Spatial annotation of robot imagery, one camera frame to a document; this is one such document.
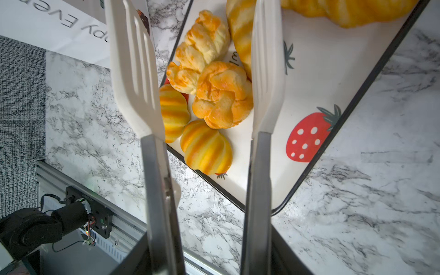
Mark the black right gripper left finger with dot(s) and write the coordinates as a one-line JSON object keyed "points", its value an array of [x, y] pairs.
{"points": [[138, 262]]}

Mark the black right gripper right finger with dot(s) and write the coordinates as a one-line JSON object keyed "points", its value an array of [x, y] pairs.
{"points": [[283, 259]]}

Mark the pale braided bread roll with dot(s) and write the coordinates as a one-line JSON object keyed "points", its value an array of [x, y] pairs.
{"points": [[208, 40]]}

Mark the white paper gift bag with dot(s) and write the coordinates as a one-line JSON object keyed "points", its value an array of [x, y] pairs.
{"points": [[75, 29]]}

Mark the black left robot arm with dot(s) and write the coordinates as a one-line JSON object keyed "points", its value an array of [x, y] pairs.
{"points": [[27, 229]]}

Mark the long twisted bread loaf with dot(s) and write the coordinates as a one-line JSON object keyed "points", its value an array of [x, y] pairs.
{"points": [[352, 13]]}

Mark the striped croissant bottom middle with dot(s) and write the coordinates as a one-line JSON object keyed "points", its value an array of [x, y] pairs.
{"points": [[206, 149]]}

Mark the striped croissant bottom left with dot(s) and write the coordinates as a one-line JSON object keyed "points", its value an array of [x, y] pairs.
{"points": [[175, 112]]}

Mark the white strawberry tray black rim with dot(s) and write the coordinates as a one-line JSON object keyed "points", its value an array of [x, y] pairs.
{"points": [[327, 69]]}

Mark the small striped croissant upper middle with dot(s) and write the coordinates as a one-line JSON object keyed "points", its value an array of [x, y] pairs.
{"points": [[240, 15]]}

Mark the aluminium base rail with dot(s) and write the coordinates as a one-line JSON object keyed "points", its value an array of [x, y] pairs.
{"points": [[117, 231]]}

